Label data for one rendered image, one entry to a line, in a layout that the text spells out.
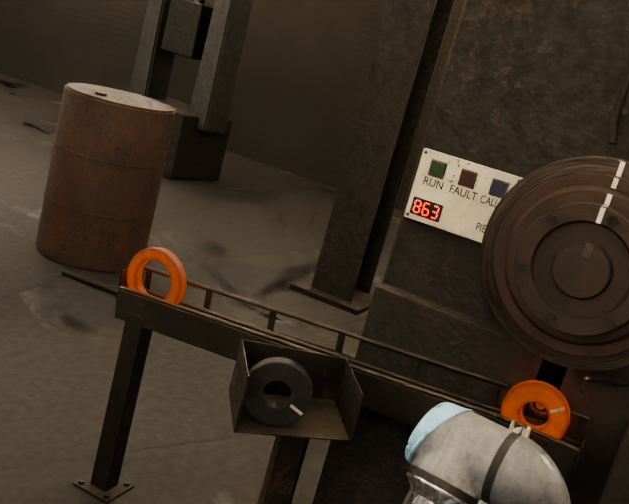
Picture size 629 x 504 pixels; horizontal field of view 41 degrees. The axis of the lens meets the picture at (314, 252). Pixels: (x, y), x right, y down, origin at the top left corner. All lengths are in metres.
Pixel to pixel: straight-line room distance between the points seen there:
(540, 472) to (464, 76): 1.11
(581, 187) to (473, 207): 0.32
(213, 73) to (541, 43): 5.17
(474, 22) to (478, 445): 1.15
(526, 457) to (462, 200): 0.94
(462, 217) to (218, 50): 5.12
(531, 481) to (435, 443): 0.15
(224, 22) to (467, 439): 5.97
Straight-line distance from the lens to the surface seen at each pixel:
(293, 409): 1.88
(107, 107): 4.27
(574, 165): 1.90
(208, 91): 7.07
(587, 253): 1.82
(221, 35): 7.04
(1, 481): 2.66
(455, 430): 1.31
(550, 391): 2.01
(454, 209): 2.10
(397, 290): 2.17
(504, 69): 2.09
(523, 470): 1.29
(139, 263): 2.41
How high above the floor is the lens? 1.43
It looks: 14 degrees down
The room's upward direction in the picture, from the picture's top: 15 degrees clockwise
